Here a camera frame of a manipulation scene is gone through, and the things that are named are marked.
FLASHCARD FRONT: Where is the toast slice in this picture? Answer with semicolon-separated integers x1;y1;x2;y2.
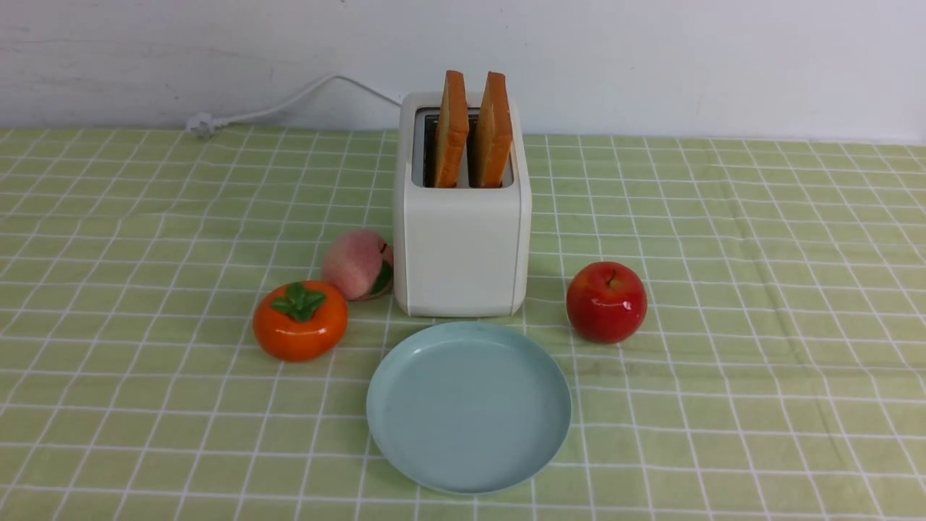
433;70;470;188
470;72;513;188

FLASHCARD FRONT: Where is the white two-slot toaster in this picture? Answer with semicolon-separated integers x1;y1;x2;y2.
391;91;532;318

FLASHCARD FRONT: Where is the pink peach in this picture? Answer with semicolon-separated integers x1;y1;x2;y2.
321;228;394;301

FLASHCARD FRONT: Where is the light blue round plate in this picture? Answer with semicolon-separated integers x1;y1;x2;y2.
366;322;573;495

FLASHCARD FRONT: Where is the red apple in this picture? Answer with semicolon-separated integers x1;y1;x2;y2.
566;261;648;345

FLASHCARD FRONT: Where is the orange persimmon with green leaf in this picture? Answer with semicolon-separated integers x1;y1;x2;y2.
252;280;349;363

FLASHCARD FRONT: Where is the white toaster power cord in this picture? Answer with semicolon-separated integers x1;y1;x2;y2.
186;73;403;140

